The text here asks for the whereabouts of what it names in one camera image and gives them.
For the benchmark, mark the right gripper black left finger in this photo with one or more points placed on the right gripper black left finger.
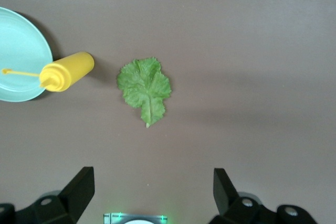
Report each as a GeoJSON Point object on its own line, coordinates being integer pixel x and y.
{"type": "Point", "coordinates": [76, 195]}

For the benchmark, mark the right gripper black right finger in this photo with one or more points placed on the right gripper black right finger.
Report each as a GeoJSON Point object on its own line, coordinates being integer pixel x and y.
{"type": "Point", "coordinates": [223, 195]}

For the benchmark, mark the yellow squeeze bottle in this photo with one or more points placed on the yellow squeeze bottle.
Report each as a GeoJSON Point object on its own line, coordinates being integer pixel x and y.
{"type": "Point", "coordinates": [71, 69]}

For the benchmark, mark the green lettuce leaf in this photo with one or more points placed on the green lettuce leaf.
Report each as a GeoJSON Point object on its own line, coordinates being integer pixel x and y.
{"type": "Point", "coordinates": [147, 87]}

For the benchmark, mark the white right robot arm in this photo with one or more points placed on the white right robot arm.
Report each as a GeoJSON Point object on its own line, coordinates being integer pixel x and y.
{"type": "Point", "coordinates": [140, 222]}

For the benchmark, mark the mint green plate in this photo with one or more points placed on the mint green plate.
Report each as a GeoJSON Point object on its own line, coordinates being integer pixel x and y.
{"type": "Point", "coordinates": [21, 51]}

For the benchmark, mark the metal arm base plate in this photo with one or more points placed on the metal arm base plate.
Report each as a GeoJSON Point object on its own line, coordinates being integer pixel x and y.
{"type": "Point", "coordinates": [110, 218]}

